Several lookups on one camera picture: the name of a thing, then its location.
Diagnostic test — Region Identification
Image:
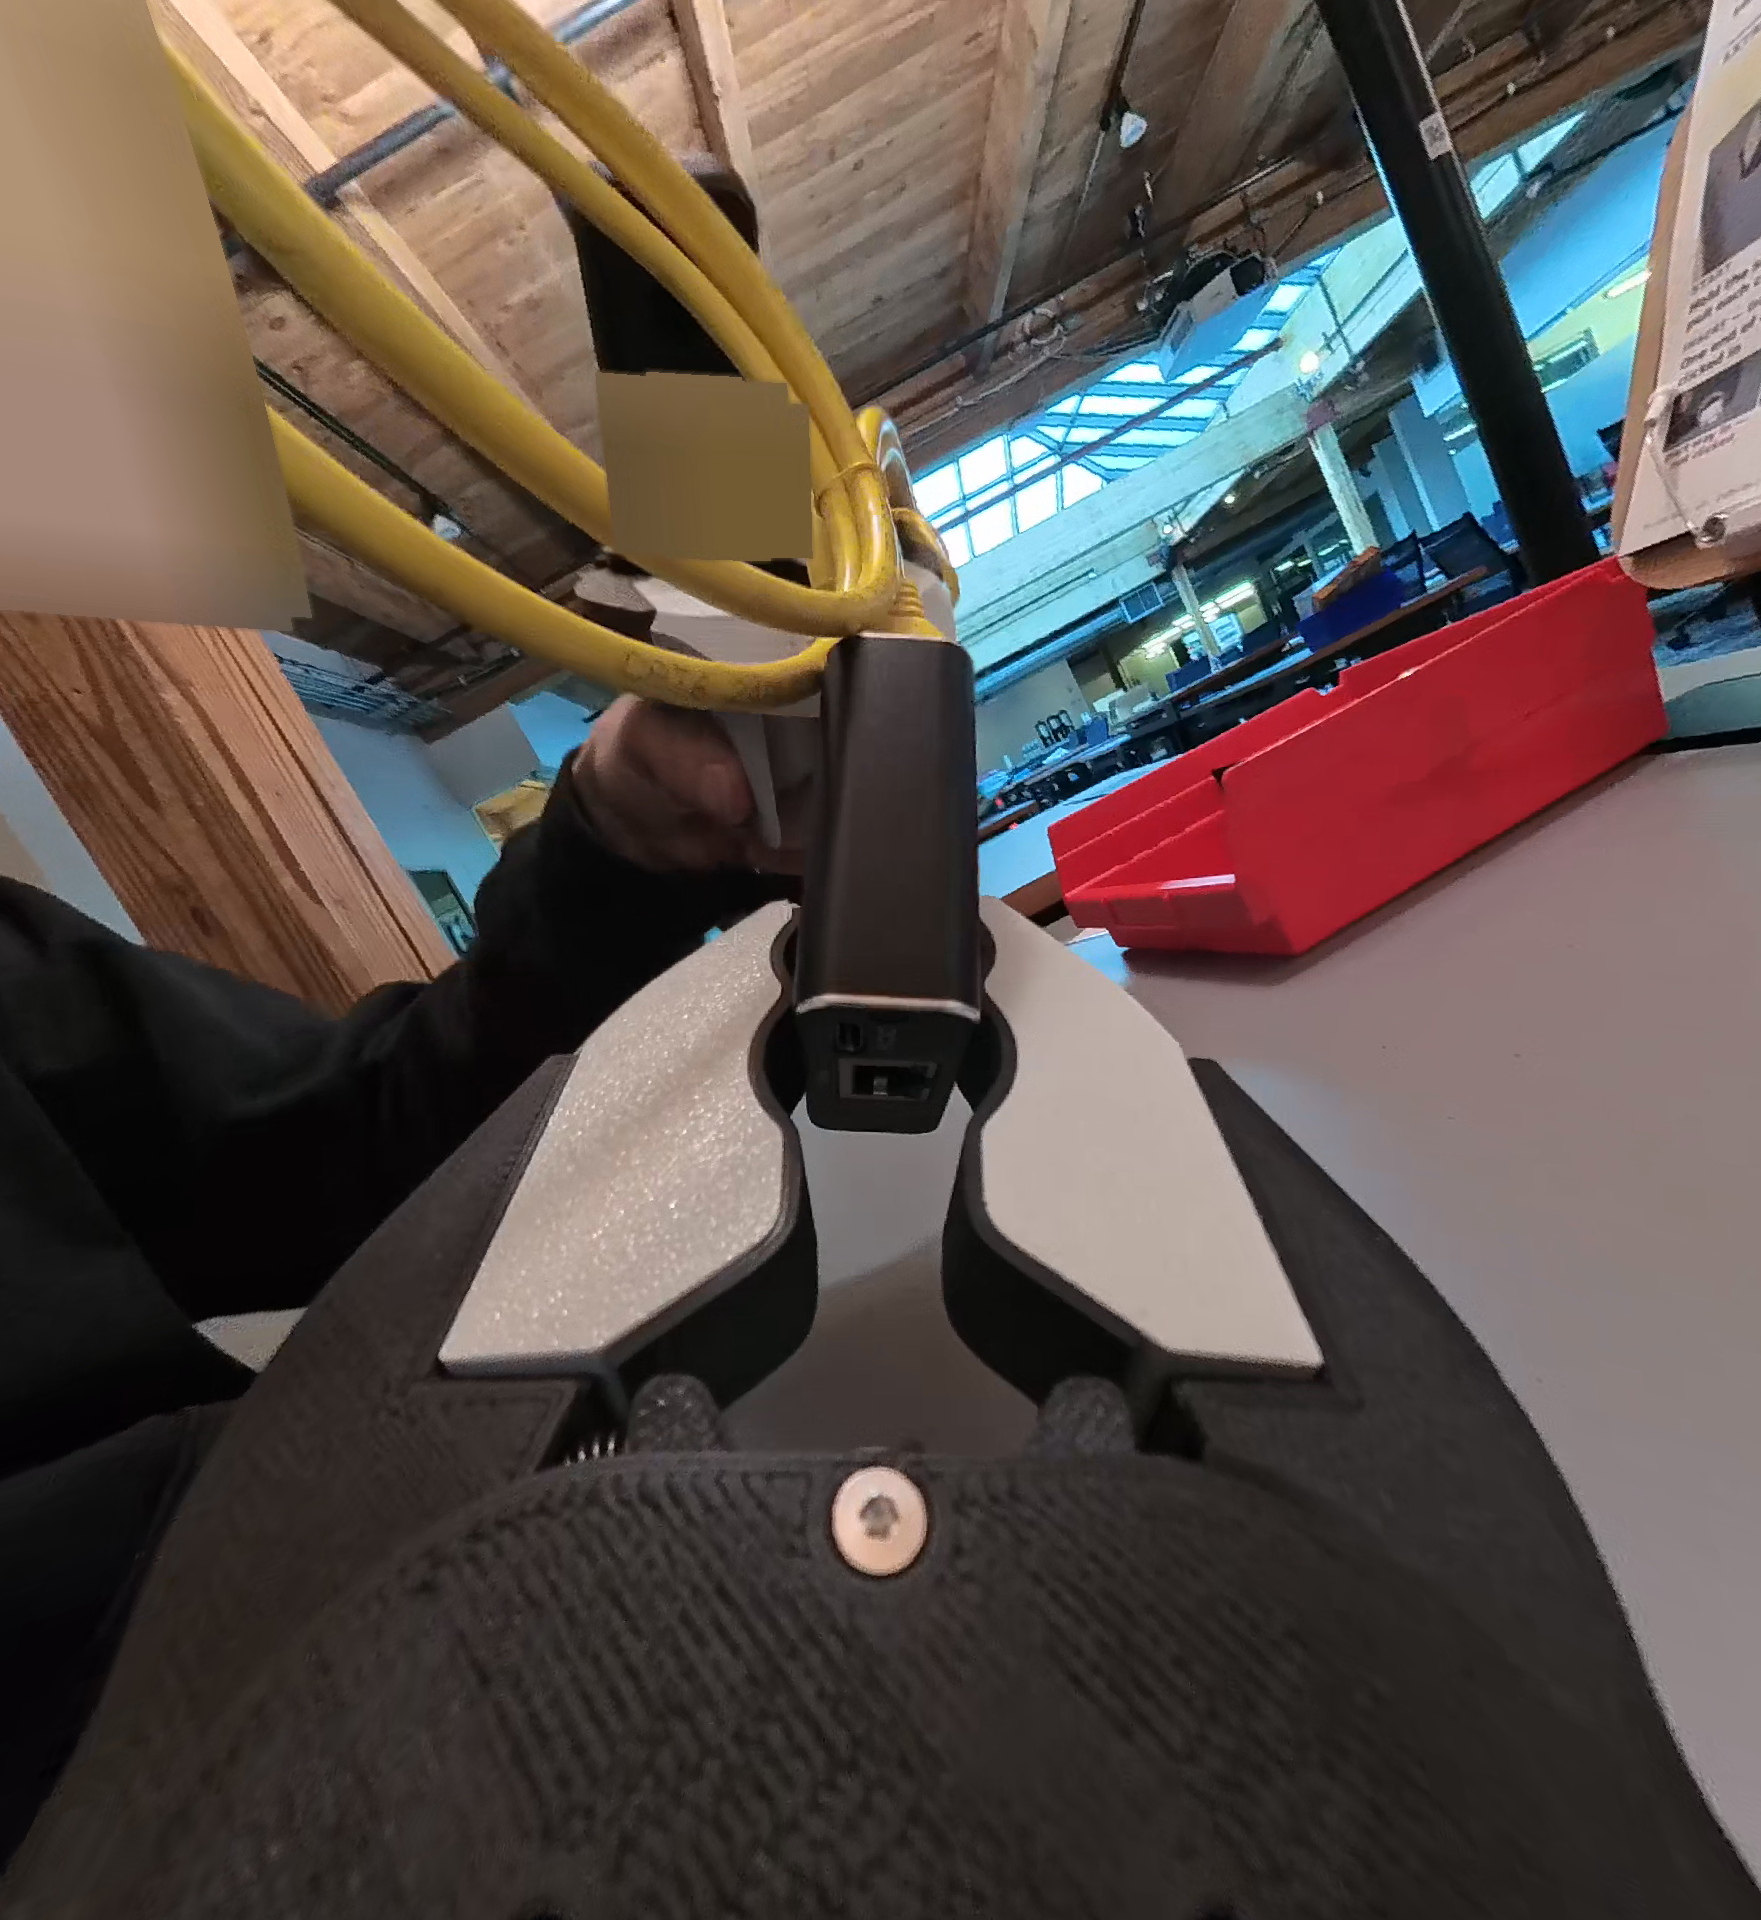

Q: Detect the red plastic bin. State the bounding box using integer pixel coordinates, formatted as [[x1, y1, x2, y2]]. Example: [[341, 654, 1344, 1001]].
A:
[[1045, 556, 1673, 958]]

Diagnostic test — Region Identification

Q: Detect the black steel pole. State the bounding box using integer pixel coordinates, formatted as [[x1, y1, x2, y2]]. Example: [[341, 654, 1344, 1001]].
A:
[[1313, 0, 1604, 590]]

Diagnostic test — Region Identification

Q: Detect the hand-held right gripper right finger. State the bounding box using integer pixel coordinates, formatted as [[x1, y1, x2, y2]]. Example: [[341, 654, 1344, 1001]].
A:
[[944, 896, 1330, 1415]]

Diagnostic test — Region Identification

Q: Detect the person's left forearm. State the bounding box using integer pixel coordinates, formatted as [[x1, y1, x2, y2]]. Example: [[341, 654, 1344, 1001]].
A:
[[325, 749, 808, 1098]]

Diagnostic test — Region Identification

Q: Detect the ceiling mounted unit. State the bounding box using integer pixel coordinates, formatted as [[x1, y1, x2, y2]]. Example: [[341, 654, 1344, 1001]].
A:
[[1148, 246, 1280, 379]]

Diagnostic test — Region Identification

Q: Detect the person's left hand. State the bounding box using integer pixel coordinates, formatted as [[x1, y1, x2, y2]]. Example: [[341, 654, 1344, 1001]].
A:
[[570, 697, 789, 878]]

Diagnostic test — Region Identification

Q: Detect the yellow ethernet cable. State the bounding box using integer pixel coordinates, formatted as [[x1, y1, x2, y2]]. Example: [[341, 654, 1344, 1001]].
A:
[[162, 0, 964, 720]]

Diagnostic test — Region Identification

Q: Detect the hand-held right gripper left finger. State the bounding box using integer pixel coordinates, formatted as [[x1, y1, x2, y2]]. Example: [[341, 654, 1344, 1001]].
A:
[[434, 896, 825, 1408]]

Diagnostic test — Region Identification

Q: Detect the black ethernet port adapter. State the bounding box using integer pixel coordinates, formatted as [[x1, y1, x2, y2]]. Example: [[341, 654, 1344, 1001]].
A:
[[795, 631, 989, 1132]]

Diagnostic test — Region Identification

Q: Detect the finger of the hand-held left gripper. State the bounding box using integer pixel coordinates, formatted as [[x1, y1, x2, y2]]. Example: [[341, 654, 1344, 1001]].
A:
[[876, 408, 964, 635], [617, 574, 845, 674]]

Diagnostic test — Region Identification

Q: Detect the black sweatshirt with red logo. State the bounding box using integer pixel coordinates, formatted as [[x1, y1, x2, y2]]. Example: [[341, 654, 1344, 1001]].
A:
[[0, 861, 582, 1920]]

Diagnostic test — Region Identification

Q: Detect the wooden pillar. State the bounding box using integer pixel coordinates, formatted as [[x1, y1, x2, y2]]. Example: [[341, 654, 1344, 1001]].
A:
[[0, 607, 457, 1022]]

